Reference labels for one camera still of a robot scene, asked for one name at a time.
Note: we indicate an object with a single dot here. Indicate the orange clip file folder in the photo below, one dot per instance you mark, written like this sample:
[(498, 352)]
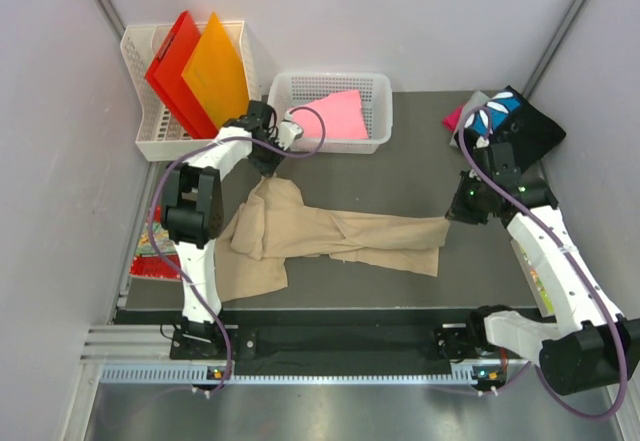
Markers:
[(215, 75)]

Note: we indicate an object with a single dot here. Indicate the beige t shirt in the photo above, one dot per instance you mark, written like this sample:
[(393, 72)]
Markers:
[(274, 224)]

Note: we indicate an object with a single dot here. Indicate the magenta folded t shirt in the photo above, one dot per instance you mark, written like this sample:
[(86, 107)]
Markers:
[(453, 121)]

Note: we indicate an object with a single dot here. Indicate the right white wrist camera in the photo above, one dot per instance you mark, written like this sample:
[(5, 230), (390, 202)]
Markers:
[(482, 142)]

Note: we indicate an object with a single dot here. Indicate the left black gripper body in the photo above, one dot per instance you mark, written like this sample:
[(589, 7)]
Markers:
[(264, 159)]

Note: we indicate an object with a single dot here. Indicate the white file organizer rack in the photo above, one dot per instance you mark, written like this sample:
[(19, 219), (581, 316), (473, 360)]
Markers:
[(160, 137)]

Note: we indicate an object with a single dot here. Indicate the pink t shirt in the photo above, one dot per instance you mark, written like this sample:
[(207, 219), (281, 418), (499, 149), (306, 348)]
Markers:
[(342, 113)]

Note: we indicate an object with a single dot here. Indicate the red illustrated book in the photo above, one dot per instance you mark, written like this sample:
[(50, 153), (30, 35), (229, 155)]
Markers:
[(146, 263)]

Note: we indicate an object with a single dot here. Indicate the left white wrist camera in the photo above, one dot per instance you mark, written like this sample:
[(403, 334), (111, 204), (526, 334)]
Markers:
[(288, 132)]

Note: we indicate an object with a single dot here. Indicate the white perforated plastic basket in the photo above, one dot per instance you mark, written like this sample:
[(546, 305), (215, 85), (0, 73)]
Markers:
[(293, 89)]

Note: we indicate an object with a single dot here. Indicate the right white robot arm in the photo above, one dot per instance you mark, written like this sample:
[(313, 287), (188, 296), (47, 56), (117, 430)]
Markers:
[(591, 343)]

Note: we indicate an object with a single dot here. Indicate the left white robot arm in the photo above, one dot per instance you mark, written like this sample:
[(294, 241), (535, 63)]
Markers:
[(192, 213)]

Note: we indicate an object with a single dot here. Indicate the green treehouse book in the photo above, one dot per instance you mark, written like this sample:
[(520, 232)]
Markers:
[(534, 282)]

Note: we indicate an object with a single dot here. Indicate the grey folded t shirt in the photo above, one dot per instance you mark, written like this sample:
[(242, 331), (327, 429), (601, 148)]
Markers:
[(477, 99)]

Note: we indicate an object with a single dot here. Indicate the red clip file folder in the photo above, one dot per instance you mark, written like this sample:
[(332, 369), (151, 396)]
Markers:
[(164, 75)]

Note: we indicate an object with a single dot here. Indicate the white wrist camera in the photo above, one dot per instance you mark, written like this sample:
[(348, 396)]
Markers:
[(288, 132), (482, 142)]

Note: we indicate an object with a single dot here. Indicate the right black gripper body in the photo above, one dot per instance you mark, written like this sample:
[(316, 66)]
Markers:
[(469, 203)]

